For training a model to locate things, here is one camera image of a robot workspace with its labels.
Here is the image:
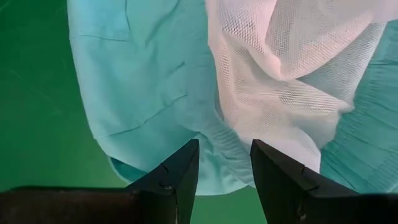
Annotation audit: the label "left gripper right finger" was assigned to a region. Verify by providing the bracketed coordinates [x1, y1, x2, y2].
[250, 139, 398, 224]

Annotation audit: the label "green table mat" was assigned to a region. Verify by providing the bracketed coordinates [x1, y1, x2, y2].
[0, 0, 268, 224]

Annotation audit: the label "light blue shorts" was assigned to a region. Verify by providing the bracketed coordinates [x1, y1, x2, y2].
[67, 0, 398, 196]

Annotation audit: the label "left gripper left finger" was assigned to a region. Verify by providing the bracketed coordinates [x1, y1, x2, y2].
[0, 139, 200, 224]

